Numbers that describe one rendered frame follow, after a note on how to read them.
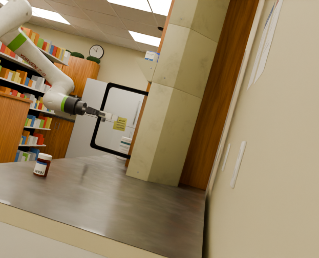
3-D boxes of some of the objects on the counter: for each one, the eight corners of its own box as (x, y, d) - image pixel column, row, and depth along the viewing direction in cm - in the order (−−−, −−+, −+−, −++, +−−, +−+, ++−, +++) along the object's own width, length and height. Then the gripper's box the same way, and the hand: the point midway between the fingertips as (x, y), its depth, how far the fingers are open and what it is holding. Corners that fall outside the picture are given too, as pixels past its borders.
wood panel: (206, 189, 220) (271, -44, 222) (206, 190, 217) (272, -46, 219) (125, 165, 227) (189, -61, 229) (124, 166, 224) (189, -64, 226)
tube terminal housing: (179, 183, 215) (216, 51, 216) (174, 190, 183) (218, 35, 183) (137, 170, 218) (174, 41, 219) (125, 174, 186) (168, 22, 187)
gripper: (71, 97, 193) (111, 108, 190) (86, 103, 218) (122, 112, 215) (67, 111, 193) (107, 123, 190) (83, 115, 218) (118, 126, 215)
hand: (113, 117), depth 203 cm, fingers open, 13 cm apart
